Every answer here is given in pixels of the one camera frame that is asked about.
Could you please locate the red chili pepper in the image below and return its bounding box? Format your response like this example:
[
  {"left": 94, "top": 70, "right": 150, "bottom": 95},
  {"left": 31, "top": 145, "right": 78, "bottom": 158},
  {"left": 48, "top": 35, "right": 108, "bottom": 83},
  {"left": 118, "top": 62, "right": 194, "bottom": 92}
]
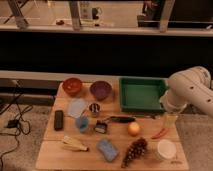
[{"left": 151, "top": 128, "right": 169, "bottom": 139}]

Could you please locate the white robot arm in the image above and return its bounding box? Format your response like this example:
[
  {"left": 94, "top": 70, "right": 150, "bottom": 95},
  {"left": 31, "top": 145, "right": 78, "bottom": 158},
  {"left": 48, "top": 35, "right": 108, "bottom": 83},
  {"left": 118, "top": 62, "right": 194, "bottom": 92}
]
[{"left": 159, "top": 66, "right": 213, "bottom": 118}]

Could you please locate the purple bowl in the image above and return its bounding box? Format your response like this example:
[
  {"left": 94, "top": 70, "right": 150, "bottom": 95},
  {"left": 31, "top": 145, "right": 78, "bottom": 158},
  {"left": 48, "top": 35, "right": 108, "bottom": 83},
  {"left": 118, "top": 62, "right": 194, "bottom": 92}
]
[{"left": 90, "top": 81, "right": 112, "bottom": 101}]

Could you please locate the red bowl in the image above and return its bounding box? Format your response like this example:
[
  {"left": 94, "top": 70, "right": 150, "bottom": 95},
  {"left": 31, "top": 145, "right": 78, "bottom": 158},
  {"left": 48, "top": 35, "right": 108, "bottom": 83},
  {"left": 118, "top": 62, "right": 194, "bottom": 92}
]
[{"left": 62, "top": 78, "right": 82, "bottom": 96}]

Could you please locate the white round container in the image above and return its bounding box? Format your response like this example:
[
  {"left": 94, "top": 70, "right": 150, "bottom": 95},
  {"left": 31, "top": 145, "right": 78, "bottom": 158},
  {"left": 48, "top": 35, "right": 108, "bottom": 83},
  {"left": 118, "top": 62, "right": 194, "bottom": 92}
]
[{"left": 156, "top": 139, "right": 177, "bottom": 161}]

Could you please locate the orange round fruit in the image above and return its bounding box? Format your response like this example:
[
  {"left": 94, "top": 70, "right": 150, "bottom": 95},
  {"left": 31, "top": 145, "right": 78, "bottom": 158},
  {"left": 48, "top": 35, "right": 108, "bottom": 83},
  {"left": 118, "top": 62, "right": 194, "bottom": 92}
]
[{"left": 127, "top": 122, "right": 140, "bottom": 136}]

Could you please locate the brown pine cone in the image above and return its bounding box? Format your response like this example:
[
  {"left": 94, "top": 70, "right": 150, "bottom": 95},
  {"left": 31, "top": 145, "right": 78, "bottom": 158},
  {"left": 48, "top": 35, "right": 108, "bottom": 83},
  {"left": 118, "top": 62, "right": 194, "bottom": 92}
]
[{"left": 121, "top": 138, "right": 148, "bottom": 168}]

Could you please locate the green plastic tray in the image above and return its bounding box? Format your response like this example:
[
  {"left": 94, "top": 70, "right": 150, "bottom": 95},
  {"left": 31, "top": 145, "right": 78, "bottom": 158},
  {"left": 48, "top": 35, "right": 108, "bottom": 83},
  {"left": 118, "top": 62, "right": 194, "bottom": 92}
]
[{"left": 119, "top": 77, "right": 167, "bottom": 113}]

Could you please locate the blue sponge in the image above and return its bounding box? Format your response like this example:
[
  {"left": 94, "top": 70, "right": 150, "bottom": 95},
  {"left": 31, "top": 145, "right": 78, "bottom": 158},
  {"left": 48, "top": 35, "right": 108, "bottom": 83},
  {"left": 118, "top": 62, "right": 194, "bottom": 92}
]
[{"left": 96, "top": 139, "right": 119, "bottom": 162}]

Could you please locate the small metal cup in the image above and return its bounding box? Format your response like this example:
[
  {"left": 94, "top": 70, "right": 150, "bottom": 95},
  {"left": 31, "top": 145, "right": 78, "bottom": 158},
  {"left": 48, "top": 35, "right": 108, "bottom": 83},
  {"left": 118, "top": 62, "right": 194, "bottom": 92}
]
[{"left": 89, "top": 103, "right": 100, "bottom": 117}]

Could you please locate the blue cup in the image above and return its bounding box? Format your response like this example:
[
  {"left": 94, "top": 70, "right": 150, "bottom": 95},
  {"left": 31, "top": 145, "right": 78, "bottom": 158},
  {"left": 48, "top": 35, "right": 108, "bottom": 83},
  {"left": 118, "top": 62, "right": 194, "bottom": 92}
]
[{"left": 75, "top": 116, "right": 89, "bottom": 133}]

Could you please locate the light blue plate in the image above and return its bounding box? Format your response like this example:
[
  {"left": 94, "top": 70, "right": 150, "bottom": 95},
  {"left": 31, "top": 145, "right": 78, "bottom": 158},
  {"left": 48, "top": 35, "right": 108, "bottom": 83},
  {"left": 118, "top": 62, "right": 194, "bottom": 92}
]
[{"left": 68, "top": 98, "right": 87, "bottom": 118}]

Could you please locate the black rectangular remote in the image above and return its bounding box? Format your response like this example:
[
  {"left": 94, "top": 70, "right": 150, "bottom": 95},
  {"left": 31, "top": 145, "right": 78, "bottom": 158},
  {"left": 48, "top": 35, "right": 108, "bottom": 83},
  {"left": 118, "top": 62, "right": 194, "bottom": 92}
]
[{"left": 54, "top": 110, "right": 64, "bottom": 131}]

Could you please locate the black handled tool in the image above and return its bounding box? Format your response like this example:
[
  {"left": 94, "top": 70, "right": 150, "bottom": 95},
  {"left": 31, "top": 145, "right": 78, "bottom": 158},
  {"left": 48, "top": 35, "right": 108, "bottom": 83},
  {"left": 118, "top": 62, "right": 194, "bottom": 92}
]
[{"left": 101, "top": 116, "right": 137, "bottom": 123}]

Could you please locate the black cables and adapter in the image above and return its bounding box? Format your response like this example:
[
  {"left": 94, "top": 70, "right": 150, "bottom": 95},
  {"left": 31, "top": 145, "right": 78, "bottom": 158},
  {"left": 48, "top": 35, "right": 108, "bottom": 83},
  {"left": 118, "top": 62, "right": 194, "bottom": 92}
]
[{"left": 0, "top": 81, "right": 34, "bottom": 171}]

